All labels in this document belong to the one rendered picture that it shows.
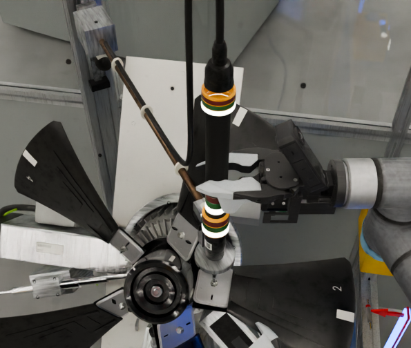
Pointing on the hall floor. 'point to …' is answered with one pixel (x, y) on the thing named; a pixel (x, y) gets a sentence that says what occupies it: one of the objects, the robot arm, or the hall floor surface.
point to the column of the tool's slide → (97, 110)
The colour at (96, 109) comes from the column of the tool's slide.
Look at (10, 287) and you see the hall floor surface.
